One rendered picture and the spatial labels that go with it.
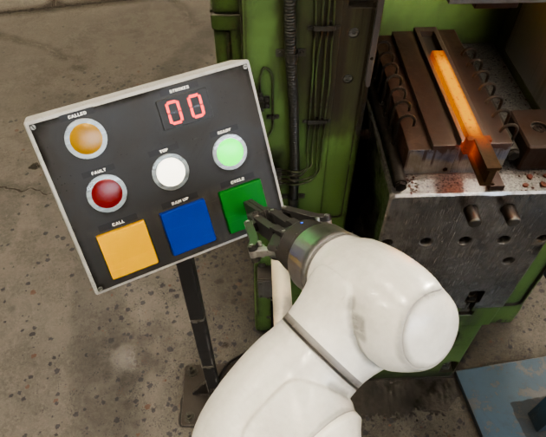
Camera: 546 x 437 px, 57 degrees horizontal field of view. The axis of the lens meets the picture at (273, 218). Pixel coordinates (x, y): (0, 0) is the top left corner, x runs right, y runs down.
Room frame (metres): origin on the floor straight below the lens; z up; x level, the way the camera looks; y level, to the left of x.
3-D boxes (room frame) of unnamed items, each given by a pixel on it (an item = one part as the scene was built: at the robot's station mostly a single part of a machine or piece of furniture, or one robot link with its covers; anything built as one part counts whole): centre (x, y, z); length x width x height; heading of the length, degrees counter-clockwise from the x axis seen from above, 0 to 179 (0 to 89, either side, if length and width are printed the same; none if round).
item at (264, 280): (0.84, 0.00, 0.36); 0.09 x 0.07 x 0.12; 92
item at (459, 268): (0.96, -0.41, 0.69); 0.56 x 0.38 x 0.45; 2
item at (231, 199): (0.57, 0.05, 1.01); 0.07 x 0.05 x 0.07; 117
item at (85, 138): (0.55, 0.27, 1.16); 0.05 x 0.03 x 0.04; 92
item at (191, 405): (0.64, 0.19, 0.05); 0.22 x 0.22 x 0.09; 2
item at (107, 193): (0.52, 0.25, 1.09); 0.05 x 0.03 x 0.04; 92
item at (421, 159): (0.95, -0.35, 0.96); 0.42 x 0.20 x 0.09; 2
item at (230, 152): (0.61, 0.07, 1.09); 0.05 x 0.03 x 0.04; 92
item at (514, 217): (0.66, -0.48, 0.87); 0.04 x 0.03 x 0.03; 2
